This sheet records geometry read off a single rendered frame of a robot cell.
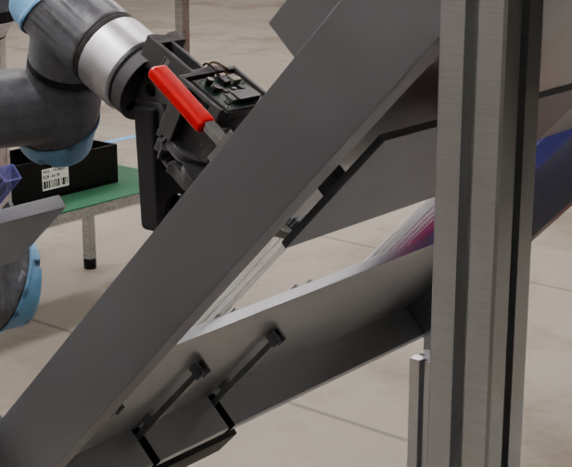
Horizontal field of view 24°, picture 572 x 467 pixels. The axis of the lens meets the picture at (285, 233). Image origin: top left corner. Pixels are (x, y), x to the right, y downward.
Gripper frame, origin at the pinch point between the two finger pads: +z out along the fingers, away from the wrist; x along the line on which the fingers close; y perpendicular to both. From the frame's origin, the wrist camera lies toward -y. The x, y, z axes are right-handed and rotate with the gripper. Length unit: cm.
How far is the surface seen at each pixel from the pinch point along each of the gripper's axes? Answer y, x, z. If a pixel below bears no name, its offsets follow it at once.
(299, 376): -30.1, 23.8, -3.7
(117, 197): -144, 165, -142
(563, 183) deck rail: -3.4, 47.1, 3.2
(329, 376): -30.5, 27.8, -2.3
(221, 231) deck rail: 11.1, -20.9, 6.8
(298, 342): -24.8, 21.5, -4.6
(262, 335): -17.9, 9.6, -2.7
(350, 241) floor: -174, 269, -122
